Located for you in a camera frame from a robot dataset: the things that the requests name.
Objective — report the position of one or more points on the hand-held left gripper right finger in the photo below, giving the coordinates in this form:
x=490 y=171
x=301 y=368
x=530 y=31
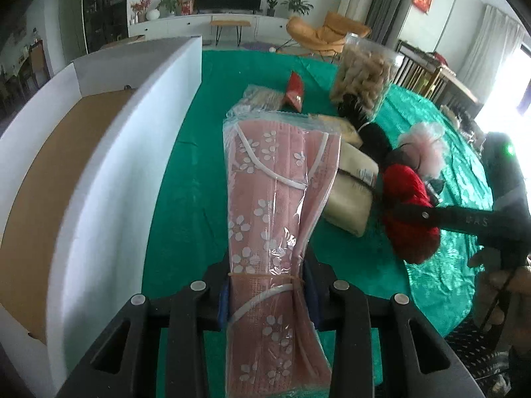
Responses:
x=311 y=300

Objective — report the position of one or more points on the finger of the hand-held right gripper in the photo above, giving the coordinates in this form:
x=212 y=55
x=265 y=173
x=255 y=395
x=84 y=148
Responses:
x=417 y=214

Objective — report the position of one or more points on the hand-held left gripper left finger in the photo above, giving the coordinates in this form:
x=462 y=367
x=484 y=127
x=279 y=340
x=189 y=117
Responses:
x=224 y=303

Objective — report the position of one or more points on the red yarn ball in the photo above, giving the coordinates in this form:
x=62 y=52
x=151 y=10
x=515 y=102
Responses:
x=404 y=186

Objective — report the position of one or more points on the black lace cloth bundle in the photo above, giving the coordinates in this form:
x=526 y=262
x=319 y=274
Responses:
x=374 y=143

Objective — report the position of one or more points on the pink floral cloth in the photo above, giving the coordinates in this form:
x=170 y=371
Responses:
x=265 y=215

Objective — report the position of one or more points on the white cardboard box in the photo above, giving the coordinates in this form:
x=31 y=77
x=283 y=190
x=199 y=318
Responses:
x=124 y=174

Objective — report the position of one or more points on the person's right hand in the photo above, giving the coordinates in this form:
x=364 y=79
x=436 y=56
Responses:
x=504 y=286

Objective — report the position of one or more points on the beige folded cloth with band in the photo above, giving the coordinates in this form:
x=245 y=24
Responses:
x=350 y=203

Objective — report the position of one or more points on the pink fluffy pompom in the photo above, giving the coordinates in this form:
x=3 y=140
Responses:
x=427 y=145

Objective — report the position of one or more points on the green tablecloth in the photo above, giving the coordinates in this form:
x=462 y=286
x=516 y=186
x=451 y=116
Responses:
x=191 y=215

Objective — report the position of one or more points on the beige flat cloth packet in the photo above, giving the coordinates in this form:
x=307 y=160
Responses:
x=346 y=130

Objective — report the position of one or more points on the black furry cloth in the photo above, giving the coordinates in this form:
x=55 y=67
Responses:
x=352 y=107

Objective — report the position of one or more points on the wooden slatted rack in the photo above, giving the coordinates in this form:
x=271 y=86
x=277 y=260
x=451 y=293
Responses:
x=423 y=70

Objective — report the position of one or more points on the clear plastic snack jar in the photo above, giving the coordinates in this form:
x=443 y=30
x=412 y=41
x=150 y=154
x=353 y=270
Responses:
x=361 y=72

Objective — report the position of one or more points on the white sheer curtain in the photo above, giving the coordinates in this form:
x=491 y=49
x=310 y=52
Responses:
x=493 y=49

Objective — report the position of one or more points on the red pouch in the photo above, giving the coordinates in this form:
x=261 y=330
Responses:
x=295 y=91

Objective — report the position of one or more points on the clear bag of crackers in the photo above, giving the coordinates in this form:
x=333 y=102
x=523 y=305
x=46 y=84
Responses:
x=261 y=97

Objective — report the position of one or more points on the orange lounge chair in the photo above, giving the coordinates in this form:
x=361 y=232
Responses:
x=315 y=33

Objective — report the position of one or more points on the grey curtain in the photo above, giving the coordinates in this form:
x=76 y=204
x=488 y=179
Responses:
x=386 y=4

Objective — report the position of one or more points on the large leafy potted plant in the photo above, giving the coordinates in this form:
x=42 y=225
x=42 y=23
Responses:
x=296 y=5

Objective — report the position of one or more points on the small green potted plant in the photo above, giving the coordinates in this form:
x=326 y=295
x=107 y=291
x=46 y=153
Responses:
x=271 y=7

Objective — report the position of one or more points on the wooden side table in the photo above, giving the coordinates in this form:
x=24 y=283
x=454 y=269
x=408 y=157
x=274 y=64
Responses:
x=230 y=23

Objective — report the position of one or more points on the white television cabinet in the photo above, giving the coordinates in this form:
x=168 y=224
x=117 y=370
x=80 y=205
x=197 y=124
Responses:
x=178 y=25

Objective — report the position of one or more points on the red gift box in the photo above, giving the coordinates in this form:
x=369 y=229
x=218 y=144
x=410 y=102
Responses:
x=187 y=8

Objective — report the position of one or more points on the round white vase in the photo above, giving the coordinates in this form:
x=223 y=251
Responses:
x=152 y=14

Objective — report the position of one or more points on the red flowers in vase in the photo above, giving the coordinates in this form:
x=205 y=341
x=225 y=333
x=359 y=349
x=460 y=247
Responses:
x=141 y=8

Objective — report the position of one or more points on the dark glass cabinet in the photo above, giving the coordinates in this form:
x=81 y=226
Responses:
x=106 y=8

